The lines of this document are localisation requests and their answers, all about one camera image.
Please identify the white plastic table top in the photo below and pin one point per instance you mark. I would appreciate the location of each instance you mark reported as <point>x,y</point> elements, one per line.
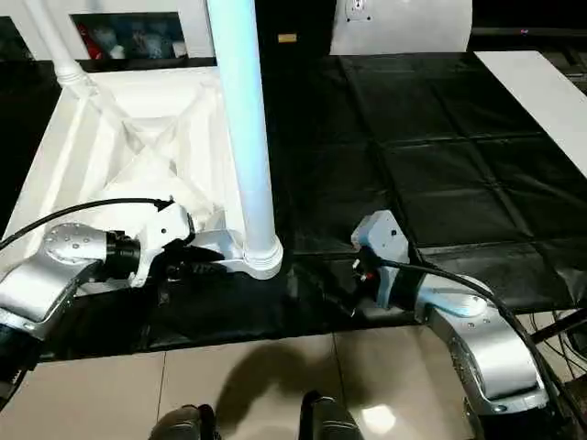
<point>138,156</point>

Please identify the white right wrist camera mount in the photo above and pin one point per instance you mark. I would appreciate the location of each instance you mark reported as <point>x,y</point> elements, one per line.
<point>381,238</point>

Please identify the black work mat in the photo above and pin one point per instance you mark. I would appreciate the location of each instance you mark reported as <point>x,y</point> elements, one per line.
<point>440,156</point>

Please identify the black rod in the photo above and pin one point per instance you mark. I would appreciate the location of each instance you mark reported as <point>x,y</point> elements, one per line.
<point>559,326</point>

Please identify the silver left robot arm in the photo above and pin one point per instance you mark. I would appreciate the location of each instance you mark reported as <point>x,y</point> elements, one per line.
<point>50,275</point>

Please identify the white plastic table leg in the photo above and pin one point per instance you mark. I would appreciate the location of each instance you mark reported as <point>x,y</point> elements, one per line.
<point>60,46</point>
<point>248,137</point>

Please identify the dark robot foot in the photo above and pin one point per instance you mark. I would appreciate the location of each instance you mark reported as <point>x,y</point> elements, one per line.
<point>330,420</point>
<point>183,424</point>

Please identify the white plastic bag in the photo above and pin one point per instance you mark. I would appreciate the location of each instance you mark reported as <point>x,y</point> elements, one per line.
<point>404,26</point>

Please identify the small bottles on shelf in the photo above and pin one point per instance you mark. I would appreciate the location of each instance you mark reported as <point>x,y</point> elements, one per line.
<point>138,41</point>

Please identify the small yellow label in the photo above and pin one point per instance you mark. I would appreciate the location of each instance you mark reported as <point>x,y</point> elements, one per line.
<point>287,38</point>

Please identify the white flat sheet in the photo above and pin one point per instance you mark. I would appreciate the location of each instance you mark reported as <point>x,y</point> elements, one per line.
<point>541,101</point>

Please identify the black cabinet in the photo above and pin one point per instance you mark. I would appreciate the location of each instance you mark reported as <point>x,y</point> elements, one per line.
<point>293,27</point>

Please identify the white cabinet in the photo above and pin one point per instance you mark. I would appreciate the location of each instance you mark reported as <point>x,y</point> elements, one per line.
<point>55,23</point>

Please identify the dark left robot foot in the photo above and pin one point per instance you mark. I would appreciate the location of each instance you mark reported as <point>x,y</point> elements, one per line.
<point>183,424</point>

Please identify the dark right robot foot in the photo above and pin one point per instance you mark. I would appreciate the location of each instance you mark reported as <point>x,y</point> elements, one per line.
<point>330,420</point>

